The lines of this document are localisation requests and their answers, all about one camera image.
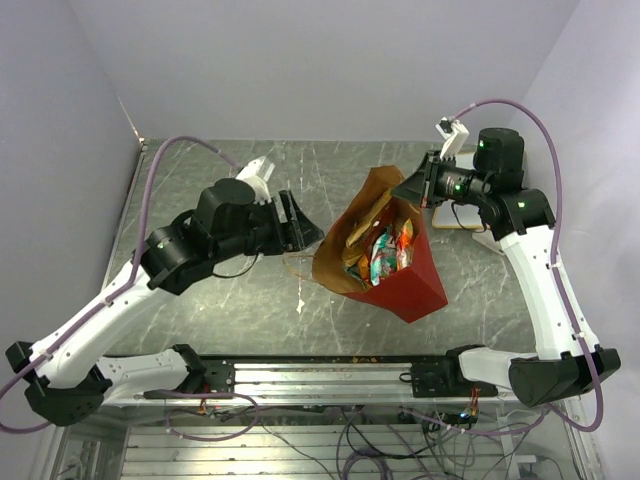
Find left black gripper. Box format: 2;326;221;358
216;189;326;262

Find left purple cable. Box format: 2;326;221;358
0;134;241;434

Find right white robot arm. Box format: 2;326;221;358
392;128;621;407

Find aluminium rail frame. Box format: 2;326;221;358
49;357;602;479

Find purple cable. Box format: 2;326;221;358
0;134;241;434
457;98;609;434

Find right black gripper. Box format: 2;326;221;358
390;150;491;209

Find Doritos chip bag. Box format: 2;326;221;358
345;189;392;248

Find loose wires under table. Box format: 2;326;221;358
164;389;551;480

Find orange snack packet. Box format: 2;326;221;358
395;219;414;270

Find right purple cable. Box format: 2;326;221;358
457;98;609;434

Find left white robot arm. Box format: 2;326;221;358
6;178;324;426

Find white notepad board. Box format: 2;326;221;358
432;151;485;233

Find red brown paper bag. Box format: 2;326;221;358
292;166;447;323

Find teal snack packet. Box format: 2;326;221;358
369;232;397;286

